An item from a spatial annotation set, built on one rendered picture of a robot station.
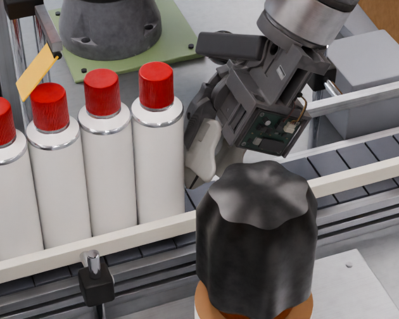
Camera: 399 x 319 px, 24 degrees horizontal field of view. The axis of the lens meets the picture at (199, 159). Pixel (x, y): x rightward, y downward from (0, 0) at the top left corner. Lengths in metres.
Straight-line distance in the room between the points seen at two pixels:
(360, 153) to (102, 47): 0.42
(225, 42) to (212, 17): 0.49
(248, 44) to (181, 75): 0.40
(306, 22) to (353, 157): 0.29
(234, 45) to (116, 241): 0.23
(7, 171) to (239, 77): 0.24
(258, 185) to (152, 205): 0.35
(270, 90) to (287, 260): 0.29
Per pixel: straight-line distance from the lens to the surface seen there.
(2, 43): 0.97
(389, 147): 1.13
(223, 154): 0.97
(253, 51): 0.90
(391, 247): 1.07
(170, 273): 0.99
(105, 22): 1.30
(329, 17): 0.86
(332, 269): 0.97
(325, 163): 1.09
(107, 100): 0.87
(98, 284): 0.90
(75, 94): 1.28
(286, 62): 0.86
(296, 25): 0.86
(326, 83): 1.08
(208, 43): 0.97
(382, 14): 1.36
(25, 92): 0.86
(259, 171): 0.62
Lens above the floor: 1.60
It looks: 41 degrees down
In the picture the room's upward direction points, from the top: straight up
